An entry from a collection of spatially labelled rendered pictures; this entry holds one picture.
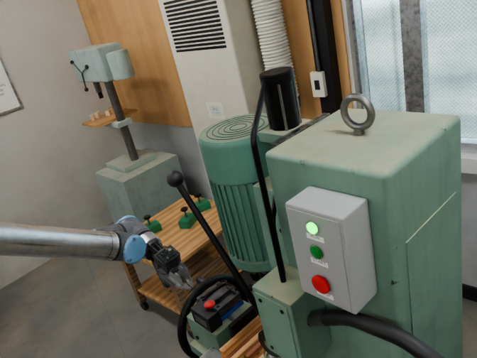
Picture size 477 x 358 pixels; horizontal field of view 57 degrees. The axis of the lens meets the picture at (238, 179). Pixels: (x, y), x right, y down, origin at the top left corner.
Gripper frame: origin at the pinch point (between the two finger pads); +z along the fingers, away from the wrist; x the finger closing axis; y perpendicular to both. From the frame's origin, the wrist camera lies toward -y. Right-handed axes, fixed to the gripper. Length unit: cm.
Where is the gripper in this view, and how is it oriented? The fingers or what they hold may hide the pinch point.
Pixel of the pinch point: (189, 288)
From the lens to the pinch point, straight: 147.2
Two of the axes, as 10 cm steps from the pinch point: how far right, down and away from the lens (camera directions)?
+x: 7.1, -4.3, 5.5
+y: 0.3, -7.7, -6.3
